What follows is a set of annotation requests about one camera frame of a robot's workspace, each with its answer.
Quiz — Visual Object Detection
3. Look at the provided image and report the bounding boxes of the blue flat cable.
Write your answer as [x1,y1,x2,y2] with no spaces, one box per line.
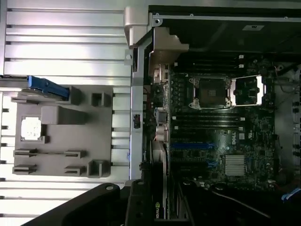
[280,190,301,203]

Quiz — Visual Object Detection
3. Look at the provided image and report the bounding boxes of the silver CPU chip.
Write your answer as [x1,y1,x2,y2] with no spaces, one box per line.
[21,115,43,140]

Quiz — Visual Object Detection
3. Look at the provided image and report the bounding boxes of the silver socket cover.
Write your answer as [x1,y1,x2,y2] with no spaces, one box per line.
[231,74,267,107]

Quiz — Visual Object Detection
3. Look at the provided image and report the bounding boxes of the green Dell motherboard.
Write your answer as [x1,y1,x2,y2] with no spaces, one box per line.
[150,63,278,192]

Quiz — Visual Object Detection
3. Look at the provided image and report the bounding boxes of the grey plastic case bracket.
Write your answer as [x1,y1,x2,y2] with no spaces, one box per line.
[150,26,190,72]

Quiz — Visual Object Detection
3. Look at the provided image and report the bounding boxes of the long blue expansion slot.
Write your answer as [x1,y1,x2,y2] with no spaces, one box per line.
[170,141,214,150]

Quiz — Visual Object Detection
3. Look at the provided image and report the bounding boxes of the white label sticker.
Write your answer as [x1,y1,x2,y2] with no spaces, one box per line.
[242,24,265,32]

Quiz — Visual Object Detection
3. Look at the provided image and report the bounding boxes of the silver rear port block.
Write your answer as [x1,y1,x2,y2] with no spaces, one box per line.
[155,124,169,142]

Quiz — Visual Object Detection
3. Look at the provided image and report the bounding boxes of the CPU socket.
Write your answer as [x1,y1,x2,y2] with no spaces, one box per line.
[192,76,233,110]

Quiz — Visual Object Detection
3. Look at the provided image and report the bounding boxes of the black expansion slot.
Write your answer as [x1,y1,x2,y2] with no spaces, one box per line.
[171,150,208,158]

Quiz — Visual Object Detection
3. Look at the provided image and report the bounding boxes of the silver finned chipset heatsink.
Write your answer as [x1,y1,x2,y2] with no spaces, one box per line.
[225,154,247,177]

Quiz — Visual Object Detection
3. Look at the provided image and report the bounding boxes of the black RAM slot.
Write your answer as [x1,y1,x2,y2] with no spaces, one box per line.
[171,113,246,122]
[178,64,245,72]
[171,121,246,130]
[178,57,245,65]

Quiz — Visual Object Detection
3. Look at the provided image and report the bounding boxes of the grey parts rack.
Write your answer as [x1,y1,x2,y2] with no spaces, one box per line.
[10,85,114,178]

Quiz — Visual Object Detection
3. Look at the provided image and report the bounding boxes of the open grey PC case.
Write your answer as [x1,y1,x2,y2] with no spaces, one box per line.
[123,4,301,226]

